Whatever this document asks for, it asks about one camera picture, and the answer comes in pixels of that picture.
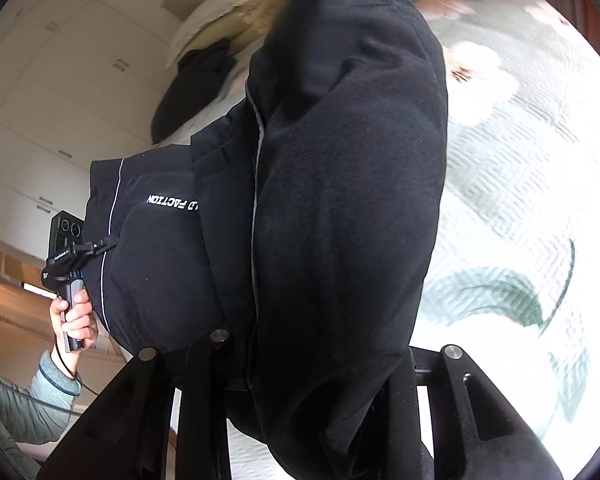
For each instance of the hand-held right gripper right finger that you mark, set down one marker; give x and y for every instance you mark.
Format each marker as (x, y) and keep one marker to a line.
(455, 375)

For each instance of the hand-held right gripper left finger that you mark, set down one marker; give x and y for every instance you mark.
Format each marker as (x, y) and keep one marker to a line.
(210, 375)

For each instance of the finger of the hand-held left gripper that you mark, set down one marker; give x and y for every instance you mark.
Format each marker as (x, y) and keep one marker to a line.
(94, 249)

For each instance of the black jacket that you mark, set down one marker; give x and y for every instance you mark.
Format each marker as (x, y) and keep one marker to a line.
(330, 210)

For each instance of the person's left forearm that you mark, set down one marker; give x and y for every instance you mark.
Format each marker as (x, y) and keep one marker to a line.
(35, 395)

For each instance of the person's left hand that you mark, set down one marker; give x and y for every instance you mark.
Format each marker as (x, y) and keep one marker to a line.
(77, 317)

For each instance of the white wardrobe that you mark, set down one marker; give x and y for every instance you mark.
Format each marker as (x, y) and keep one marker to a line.
(55, 110)

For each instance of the dark cloth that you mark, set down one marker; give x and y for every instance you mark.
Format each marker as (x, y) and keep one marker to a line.
(190, 90)

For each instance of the floral bedspread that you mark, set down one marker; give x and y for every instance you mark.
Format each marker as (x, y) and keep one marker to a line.
(505, 185)

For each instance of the white pillow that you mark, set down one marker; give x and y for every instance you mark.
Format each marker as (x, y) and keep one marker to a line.
(205, 15)

